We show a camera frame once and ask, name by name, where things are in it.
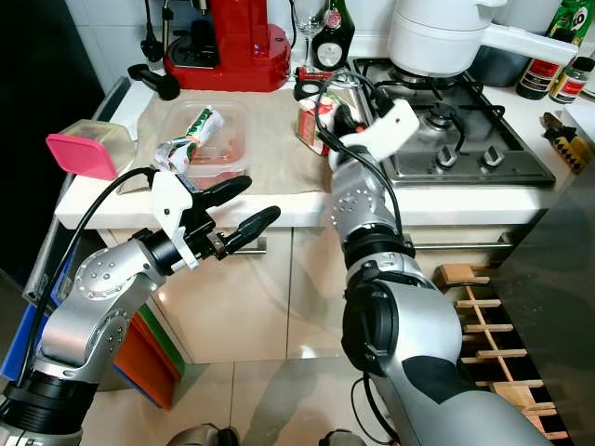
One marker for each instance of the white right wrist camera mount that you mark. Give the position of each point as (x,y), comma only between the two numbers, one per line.
(381,130)

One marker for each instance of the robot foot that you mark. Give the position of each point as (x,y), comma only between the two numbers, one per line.
(339,439)
(204,435)

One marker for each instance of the crumpled green white pack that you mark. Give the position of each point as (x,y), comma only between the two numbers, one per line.
(191,139)

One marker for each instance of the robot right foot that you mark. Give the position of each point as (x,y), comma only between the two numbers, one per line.
(339,439)

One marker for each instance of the clear plastic food container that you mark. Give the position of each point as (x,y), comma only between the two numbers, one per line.
(228,153)

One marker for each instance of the blue cutting board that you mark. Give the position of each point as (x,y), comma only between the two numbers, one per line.
(9,344)

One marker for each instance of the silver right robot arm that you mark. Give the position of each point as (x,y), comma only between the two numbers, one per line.
(428,372)

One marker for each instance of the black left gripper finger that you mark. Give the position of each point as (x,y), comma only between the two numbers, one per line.
(256,228)
(228,190)

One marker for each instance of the wooden slatted rack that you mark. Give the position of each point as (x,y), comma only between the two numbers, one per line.
(456,274)

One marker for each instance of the black yellow kitchen tool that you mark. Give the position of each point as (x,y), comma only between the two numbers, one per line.
(565,144)

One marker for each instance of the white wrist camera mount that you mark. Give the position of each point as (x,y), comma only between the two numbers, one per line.
(172,209)
(381,130)

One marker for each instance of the clear wine glass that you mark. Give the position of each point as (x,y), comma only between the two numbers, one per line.
(309,14)

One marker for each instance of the container with pink lid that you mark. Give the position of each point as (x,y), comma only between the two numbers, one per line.
(84,153)

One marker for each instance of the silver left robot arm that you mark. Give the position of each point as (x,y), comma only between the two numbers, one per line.
(88,316)

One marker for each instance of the steel gas hob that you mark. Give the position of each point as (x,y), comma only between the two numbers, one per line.
(474,139)

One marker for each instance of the beige counter cloth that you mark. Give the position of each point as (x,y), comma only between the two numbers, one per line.
(279,167)

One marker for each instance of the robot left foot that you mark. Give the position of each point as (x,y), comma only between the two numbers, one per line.
(204,435)

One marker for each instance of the dark sauce bottle red label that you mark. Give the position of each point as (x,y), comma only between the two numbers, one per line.
(537,79)

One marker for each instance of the grey hob knob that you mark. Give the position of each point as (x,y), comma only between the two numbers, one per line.
(493,156)
(443,156)

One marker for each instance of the dark labelled bottle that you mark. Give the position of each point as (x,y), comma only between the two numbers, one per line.
(333,46)

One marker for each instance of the red coffee machine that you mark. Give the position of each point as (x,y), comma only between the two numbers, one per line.
(242,46)

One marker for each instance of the orange cutting board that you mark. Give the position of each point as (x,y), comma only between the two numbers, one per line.
(144,372)

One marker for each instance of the grey mini fridge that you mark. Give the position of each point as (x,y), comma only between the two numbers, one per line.
(548,297)

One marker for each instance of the grey pot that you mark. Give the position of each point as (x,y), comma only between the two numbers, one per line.
(502,65)

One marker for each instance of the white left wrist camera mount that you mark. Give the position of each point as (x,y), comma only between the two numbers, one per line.
(172,209)

